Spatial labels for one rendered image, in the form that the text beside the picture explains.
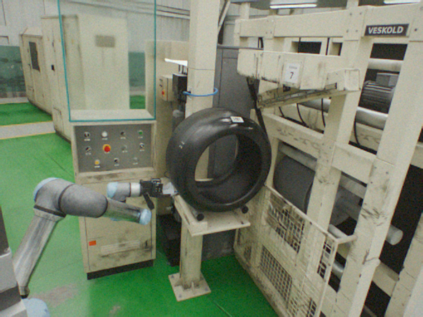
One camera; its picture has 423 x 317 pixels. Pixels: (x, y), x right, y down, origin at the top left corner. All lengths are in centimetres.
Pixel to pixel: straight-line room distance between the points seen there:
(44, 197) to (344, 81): 125
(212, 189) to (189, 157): 50
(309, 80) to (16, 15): 955
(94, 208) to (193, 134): 57
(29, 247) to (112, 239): 125
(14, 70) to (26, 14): 156
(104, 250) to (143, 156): 79
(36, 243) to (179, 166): 67
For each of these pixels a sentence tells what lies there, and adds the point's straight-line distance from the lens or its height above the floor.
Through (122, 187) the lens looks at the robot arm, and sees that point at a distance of 153.
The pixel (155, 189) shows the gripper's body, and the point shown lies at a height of 107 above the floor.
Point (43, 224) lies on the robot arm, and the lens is 126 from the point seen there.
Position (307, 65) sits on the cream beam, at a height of 174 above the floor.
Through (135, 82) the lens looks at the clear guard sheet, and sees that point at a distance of 207.
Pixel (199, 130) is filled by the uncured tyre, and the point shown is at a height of 140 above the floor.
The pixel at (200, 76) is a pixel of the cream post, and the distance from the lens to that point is 179.
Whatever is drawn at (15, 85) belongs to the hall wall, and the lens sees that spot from 1035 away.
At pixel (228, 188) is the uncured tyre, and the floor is 94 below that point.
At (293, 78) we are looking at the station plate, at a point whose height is 168.
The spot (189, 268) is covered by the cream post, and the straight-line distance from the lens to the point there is 237.
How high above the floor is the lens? 178
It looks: 20 degrees down
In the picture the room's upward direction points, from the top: 4 degrees clockwise
